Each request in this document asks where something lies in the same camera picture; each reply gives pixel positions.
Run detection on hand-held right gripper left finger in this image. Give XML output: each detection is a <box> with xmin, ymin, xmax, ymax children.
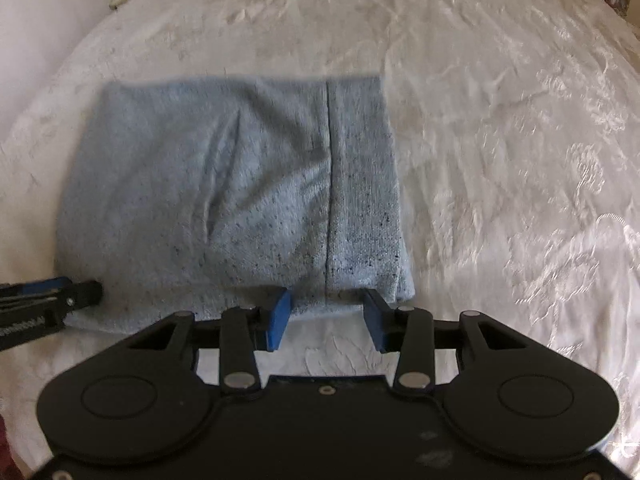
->
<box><xmin>125</xmin><ymin>287</ymin><xmax>293</xmax><ymax>395</ymax></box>

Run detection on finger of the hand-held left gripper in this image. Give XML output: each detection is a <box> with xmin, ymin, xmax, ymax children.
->
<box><xmin>0</xmin><ymin>277</ymin><xmax>105</xmax><ymax>314</ymax></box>

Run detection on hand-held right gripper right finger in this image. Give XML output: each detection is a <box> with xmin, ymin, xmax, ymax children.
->
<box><xmin>361</xmin><ymin>288</ymin><xmax>532</xmax><ymax>392</ymax></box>

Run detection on grey pants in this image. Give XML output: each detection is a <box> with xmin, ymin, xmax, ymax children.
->
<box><xmin>54</xmin><ymin>74</ymin><xmax>417</xmax><ymax>336</ymax></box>

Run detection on person's dark red clothing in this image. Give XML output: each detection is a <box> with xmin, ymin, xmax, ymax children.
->
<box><xmin>0</xmin><ymin>414</ymin><xmax>19</xmax><ymax>480</ymax></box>

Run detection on cream bedspread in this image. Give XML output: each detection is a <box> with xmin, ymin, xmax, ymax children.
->
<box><xmin>0</xmin><ymin>0</ymin><xmax>640</xmax><ymax>480</ymax></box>

